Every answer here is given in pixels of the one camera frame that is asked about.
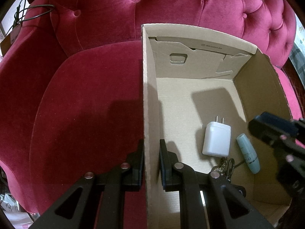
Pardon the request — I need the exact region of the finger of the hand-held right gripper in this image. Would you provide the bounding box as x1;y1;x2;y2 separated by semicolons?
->
248;116;299;148
258;112;305;137

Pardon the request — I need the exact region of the light teal pen-shaped device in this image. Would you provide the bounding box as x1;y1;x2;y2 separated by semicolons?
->
236;134;261;174

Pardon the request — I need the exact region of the black cable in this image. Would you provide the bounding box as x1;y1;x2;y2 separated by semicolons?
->
13;0;55;27

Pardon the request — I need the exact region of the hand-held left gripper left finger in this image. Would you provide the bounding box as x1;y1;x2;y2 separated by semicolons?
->
30;138;145;229

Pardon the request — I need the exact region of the grey plaid blanket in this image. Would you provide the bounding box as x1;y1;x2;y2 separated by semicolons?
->
289;42;305;86

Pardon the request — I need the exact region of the large white charger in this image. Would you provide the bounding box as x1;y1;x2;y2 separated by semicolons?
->
202;116;231;158

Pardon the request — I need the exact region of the metal key bunch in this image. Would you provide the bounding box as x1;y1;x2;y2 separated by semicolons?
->
210;157;243;184

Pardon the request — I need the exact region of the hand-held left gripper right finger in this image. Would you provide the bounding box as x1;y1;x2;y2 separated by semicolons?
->
159;139;274;229

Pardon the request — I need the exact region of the black round plug adapter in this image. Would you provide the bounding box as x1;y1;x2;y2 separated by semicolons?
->
230;184;246;197

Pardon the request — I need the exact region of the cardboard box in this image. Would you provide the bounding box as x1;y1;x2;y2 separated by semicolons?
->
140;23;299;229

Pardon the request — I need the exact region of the brown cardboard tag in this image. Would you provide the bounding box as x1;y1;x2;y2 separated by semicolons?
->
0;25;23;55

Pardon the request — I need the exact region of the red velvet tufted sofa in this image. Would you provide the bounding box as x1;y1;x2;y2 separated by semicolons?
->
0;0;303;214

